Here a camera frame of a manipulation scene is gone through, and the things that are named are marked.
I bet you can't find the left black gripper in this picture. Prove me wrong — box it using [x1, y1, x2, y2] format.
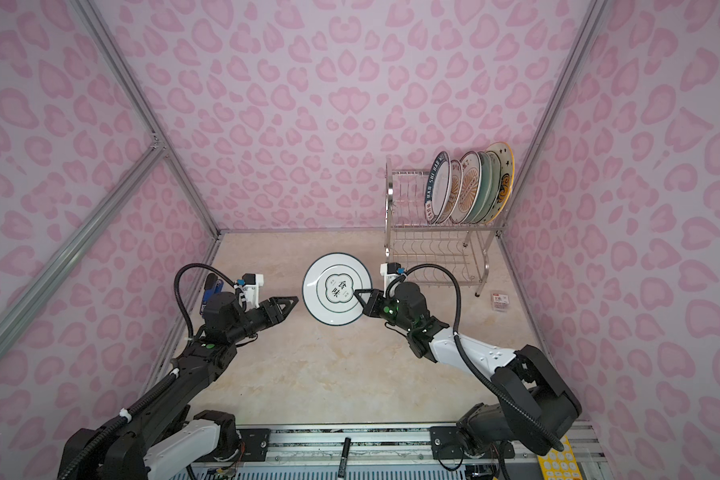
[227, 295, 298, 346]

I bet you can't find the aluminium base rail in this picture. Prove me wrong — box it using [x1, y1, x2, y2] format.
[86, 419, 613, 480]

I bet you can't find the teal flower plate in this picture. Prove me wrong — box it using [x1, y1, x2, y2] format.
[474, 151, 495, 223]

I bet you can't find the dark green rimmed plate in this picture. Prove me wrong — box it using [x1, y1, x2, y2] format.
[424, 151, 452, 224]

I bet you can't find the cream plate with red berries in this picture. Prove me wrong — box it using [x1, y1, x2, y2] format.
[488, 150, 505, 221]

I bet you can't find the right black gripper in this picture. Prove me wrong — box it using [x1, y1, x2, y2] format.
[352, 290, 415, 334]

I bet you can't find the black marker pen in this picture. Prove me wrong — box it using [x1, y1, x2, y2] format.
[337, 437, 352, 480]

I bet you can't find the chrome two-tier dish rack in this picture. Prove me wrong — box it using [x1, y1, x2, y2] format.
[384, 160, 511, 297]

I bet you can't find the small orange sunburst plate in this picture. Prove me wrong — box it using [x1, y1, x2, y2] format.
[440, 159, 463, 223]

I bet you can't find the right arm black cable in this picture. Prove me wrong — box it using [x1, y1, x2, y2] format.
[389, 263, 565, 452]

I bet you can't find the small pink white box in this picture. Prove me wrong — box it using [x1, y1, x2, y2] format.
[490, 291, 510, 312]

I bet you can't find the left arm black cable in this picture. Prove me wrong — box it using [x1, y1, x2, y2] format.
[56, 262, 241, 480]

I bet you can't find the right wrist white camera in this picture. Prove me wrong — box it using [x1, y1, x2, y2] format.
[380, 262, 405, 290]

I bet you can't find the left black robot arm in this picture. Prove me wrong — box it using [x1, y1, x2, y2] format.
[57, 292, 299, 479]

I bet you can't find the large orange sunburst plate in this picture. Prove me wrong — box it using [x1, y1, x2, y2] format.
[451, 151, 483, 224]

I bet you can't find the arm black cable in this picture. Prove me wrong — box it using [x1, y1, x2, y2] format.
[56, 262, 241, 480]
[389, 263, 565, 452]

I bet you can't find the cat and stars plate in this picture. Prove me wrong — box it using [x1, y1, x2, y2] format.
[486, 142, 515, 223]

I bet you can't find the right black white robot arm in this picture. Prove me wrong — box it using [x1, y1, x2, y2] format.
[353, 281, 582, 457]

